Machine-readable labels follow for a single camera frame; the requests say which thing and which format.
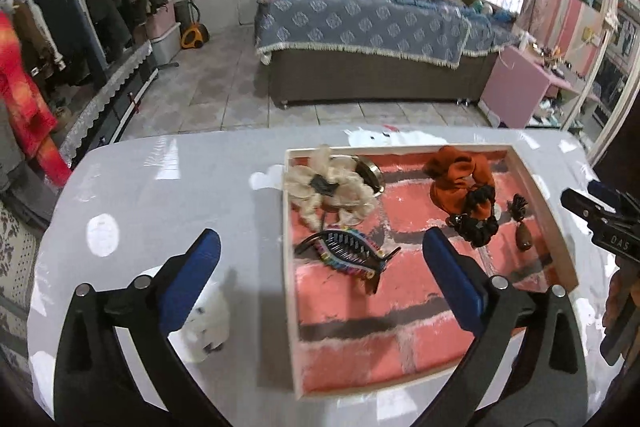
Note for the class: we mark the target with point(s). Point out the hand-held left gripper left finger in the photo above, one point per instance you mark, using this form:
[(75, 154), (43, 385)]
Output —
[(192, 277)]

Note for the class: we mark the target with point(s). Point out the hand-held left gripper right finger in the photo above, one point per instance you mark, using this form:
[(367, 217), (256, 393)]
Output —
[(452, 277)]

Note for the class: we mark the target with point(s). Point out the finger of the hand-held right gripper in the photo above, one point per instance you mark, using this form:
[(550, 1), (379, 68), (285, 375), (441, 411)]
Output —
[(580, 207), (605, 196)]

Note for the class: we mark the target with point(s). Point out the black scrunchie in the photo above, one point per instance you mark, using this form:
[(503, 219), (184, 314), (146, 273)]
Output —
[(477, 227)]

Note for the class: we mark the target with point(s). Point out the orange scrunchie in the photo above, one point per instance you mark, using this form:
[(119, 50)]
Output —
[(450, 187)]

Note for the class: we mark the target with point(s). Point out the brick-lined jewelry tray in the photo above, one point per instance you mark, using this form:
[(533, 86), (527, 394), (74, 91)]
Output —
[(360, 337)]

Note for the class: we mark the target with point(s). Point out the colourful banana hair clip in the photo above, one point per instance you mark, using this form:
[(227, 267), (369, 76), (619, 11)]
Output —
[(345, 252)]

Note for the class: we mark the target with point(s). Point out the white wide bangle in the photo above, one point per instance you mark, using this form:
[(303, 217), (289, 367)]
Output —
[(375, 174)]

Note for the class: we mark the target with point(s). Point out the cream scrunchie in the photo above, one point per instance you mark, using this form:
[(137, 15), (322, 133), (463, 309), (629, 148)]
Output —
[(345, 194)]

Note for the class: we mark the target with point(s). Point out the person's right hand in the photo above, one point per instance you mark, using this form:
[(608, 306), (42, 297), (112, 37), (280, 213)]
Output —
[(616, 294)]

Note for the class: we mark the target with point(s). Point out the white standing mirror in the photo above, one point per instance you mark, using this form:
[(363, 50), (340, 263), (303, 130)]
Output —
[(607, 77)]

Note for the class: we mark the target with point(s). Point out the pink desk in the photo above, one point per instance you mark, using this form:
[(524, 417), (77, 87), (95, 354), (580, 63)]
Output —
[(515, 87)]

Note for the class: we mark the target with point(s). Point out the floral patterned cloth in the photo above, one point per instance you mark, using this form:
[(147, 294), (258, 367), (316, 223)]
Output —
[(17, 267)]

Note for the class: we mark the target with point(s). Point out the grey lace cloth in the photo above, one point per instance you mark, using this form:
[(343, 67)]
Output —
[(107, 102)]

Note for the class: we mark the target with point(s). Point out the brown bed base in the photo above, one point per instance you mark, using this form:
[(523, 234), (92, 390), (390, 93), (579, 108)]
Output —
[(375, 77)]

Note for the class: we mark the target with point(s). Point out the pink storage box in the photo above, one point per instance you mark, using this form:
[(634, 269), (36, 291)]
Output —
[(162, 19)]

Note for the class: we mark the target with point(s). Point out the blue patterned bedspread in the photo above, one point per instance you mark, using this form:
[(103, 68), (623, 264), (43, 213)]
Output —
[(360, 19)]

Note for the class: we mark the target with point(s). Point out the row of hanging clothes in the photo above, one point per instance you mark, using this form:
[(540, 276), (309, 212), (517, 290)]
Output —
[(60, 27)]

